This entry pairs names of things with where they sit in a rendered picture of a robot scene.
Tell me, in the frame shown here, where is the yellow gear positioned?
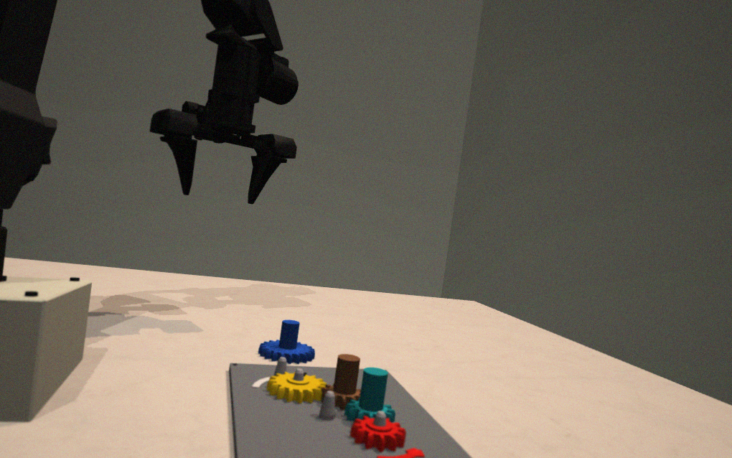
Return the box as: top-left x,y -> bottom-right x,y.
266,372 -> 327,403

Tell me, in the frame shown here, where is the teal gear with tall hub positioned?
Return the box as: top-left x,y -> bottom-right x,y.
344,368 -> 395,423

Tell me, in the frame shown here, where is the white curved strip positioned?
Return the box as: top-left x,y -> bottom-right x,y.
252,377 -> 270,388

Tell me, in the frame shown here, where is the red gear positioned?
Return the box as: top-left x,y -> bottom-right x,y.
350,416 -> 406,452

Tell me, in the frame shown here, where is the blue gear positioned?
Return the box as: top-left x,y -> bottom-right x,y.
258,319 -> 315,364

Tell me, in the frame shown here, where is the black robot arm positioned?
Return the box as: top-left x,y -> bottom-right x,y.
0,0 -> 299,282

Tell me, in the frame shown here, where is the brown gear with tall cylinder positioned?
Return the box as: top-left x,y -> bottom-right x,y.
322,354 -> 361,411

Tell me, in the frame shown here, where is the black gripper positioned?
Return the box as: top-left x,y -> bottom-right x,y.
150,78 -> 297,204

